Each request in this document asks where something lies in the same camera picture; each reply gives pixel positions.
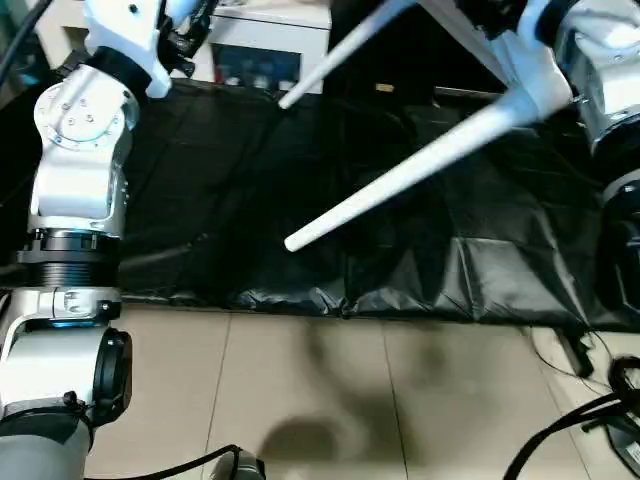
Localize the white cabinet with glass doors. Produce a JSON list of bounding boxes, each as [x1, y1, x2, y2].
[[29, 0, 334, 96]]

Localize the black plastic mat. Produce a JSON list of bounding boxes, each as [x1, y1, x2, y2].
[[0, 74, 640, 334]]

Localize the grey robot torso piece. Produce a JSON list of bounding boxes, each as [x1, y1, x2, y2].
[[212, 447, 266, 480]]

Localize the black power adapter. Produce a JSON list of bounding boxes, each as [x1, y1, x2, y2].
[[607, 414, 640, 469]]

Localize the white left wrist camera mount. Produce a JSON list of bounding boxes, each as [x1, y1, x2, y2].
[[82, 0, 174, 99]]

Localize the black folding table frame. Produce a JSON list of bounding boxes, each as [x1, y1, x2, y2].
[[557, 327, 596, 379]]

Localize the black floor cable bundle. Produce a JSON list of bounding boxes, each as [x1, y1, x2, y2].
[[529, 324, 640, 401]]

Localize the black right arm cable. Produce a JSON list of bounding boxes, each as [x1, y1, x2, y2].
[[502, 392, 631, 480]]

